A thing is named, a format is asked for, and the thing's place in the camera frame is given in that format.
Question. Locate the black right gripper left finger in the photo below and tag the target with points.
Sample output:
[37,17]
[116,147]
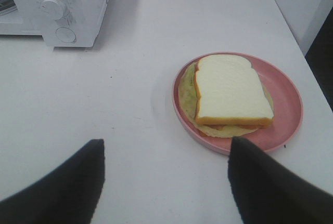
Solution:
[68,194]

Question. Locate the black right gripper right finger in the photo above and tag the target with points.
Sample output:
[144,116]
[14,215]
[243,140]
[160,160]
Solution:
[266,192]

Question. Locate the toast sandwich with lettuce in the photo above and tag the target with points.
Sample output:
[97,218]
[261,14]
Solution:
[223,96]

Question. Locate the pink round plate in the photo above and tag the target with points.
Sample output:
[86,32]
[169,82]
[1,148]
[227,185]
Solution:
[288,109]

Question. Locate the round white door button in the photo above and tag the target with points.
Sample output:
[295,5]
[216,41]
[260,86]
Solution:
[65,35]

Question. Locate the white timer knob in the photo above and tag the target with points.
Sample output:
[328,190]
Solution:
[54,9]

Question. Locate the white microwave oven body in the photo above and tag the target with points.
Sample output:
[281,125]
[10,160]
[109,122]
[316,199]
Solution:
[83,17]

